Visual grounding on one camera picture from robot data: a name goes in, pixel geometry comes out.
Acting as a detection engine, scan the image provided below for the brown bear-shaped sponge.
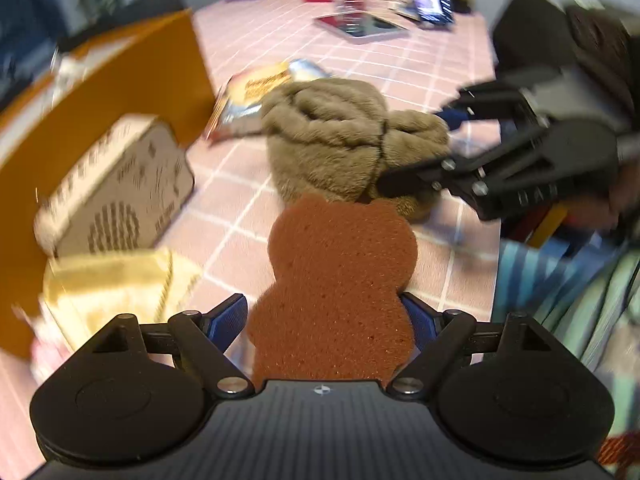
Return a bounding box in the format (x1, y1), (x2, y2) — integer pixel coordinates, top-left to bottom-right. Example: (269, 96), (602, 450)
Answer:
(246, 194), (418, 387)

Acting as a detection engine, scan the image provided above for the brown plush toy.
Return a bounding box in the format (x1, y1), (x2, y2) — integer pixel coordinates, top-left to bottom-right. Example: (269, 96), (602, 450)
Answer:
(260, 78), (449, 205)

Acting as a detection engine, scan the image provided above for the yellow cloth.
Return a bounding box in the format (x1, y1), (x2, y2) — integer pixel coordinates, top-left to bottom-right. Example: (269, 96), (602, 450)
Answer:
(40, 248), (202, 351)

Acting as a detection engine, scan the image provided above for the pink fluffy item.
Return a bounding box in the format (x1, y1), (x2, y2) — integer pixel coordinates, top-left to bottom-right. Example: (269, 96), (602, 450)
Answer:
(4, 304), (72, 404)

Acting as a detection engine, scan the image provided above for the silver snack packet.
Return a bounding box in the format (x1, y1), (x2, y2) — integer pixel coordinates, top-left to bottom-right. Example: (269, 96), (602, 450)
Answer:
(203, 58), (331, 143)

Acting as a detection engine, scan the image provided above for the person's right hand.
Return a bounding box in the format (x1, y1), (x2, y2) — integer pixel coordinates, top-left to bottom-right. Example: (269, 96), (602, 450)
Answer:
(562, 162), (640, 231)

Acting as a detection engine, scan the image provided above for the striped shirt of person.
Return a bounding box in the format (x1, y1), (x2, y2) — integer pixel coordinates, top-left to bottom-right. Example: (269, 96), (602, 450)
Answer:
(491, 240), (639, 437)

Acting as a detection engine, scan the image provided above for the perforated wooden speaker box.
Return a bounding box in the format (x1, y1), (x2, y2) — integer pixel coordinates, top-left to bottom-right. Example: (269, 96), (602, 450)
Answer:
(34, 114), (195, 257)

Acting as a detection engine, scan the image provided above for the small mirror on table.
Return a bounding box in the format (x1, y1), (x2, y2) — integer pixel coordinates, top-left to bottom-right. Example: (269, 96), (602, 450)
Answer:
(314, 12), (410, 44)

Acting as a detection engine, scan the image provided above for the orange cardboard box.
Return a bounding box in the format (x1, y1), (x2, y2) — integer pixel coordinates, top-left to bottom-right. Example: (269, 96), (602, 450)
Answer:
(1, 11), (215, 359)

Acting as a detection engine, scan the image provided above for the right black chair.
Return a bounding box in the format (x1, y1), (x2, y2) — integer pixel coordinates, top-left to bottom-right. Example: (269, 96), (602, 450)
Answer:
(55, 0), (186, 53)

